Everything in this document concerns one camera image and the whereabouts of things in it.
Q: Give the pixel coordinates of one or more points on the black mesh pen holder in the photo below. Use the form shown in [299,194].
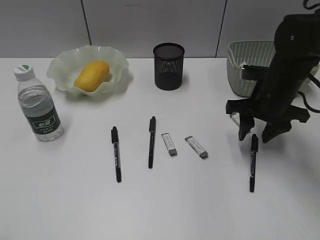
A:
[168,65]

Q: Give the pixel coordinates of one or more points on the yellow mango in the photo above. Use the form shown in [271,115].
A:
[92,76]

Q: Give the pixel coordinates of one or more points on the pale green wavy plate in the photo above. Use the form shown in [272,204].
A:
[67,66]

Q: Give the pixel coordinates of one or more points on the pale green plastic basket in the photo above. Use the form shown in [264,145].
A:
[254,52]

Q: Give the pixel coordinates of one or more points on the white waste paper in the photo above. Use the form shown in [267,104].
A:
[242,64]

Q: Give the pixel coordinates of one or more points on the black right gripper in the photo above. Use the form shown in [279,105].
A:
[270,101]

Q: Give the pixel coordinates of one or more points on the white grey eraser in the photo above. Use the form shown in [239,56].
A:
[235,118]
[169,144]
[195,145]

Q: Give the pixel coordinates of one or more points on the clear water bottle green label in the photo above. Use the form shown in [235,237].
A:
[37,105]

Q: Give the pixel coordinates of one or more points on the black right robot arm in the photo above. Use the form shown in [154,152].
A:
[297,51]

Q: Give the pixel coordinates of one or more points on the black marker pen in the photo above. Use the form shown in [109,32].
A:
[152,131]
[116,150]
[253,159]

